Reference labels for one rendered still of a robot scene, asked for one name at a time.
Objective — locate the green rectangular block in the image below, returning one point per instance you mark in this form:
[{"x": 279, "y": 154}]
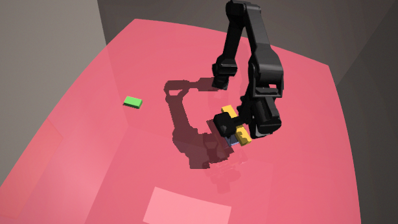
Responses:
[{"x": 133, "y": 102}]

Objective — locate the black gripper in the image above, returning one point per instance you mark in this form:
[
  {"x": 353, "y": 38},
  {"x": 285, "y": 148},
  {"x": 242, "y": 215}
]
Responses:
[{"x": 226, "y": 125}]

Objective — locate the yellow bar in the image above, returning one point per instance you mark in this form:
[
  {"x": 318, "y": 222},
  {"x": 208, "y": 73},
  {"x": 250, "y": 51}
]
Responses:
[{"x": 241, "y": 134}]

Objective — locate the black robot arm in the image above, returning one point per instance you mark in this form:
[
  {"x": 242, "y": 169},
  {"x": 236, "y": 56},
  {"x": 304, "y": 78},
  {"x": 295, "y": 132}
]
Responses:
[{"x": 264, "y": 67}]

